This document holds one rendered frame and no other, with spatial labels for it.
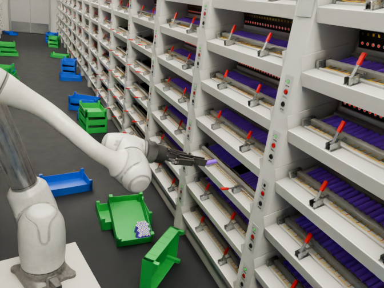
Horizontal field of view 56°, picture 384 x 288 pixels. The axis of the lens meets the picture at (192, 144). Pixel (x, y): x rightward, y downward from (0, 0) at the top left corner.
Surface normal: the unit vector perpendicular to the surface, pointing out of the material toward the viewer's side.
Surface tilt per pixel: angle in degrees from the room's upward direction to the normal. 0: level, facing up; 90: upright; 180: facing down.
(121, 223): 22
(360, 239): 17
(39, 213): 4
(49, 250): 85
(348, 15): 107
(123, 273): 0
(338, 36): 90
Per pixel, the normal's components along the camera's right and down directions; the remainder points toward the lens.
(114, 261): 0.13, -0.92
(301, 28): -0.91, 0.04
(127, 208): 0.27, -0.71
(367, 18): -0.91, 0.30
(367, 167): -0.14, -0.87
